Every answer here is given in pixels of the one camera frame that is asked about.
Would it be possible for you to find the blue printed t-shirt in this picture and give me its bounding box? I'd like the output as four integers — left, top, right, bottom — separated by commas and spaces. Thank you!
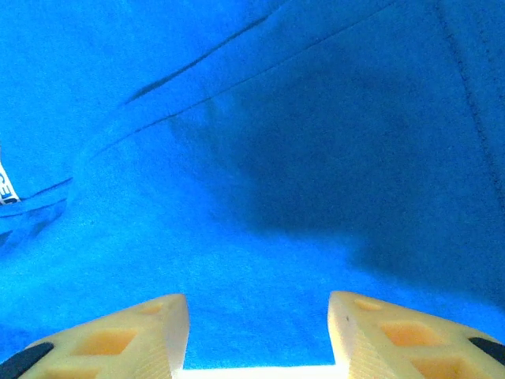
0, 0, 505, 370

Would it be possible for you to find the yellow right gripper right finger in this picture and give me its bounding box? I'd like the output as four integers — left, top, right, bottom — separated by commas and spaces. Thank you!
327, 290, 505, 379

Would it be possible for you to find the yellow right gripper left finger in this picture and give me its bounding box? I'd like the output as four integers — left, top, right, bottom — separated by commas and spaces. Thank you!
0, 292, 191, 379

